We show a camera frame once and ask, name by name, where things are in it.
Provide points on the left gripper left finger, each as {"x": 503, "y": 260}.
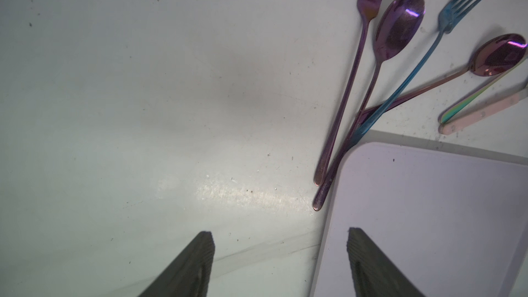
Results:
{"x": 189, "y": 273}

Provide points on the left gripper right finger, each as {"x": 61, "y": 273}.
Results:
{"x": 373, "y": 273}

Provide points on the lilac rectangular placemat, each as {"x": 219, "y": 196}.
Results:
{"x": 453, "y": 219}

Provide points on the rainbow handled fork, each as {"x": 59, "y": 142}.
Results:
{"x": 457, "y": 107}

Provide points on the pink handled silver spoon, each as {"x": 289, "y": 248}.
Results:
{"x": 479, "y": 115}

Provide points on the dark purple spoon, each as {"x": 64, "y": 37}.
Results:
{"x": 492, "y": 58}

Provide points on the blue fork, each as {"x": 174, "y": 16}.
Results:
{"x": 448, "y": 18}

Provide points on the purple fork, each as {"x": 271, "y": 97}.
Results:
{"x": 368, "y": 10}

